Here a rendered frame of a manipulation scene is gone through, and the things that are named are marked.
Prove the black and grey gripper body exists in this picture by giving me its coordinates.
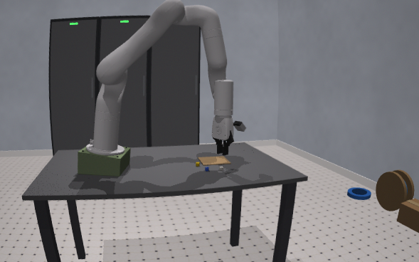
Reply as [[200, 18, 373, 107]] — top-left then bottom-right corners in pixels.
[[212, 115, 233, 140]]

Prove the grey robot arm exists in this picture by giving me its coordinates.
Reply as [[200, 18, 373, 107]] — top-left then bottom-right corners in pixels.
[[86, 0, 233, 155]]

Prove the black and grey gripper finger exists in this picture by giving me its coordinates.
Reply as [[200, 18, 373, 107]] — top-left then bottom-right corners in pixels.
[[214, 138, 223, 154], [223, 131, 234, 155]]

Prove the tan square mat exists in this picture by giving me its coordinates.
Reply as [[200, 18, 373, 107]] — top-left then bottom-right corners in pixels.
[[198, 156, 231, 165]]

